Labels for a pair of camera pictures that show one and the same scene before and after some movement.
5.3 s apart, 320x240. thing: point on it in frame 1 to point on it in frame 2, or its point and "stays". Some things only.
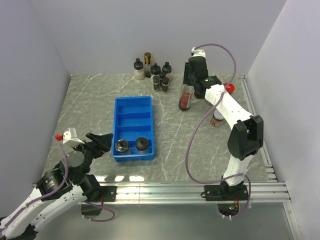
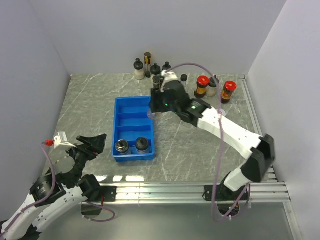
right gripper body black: [191, 79] to [163, 105]
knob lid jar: [155, 69] stays
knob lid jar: [139, 73] stays
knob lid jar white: [141, 144] stays
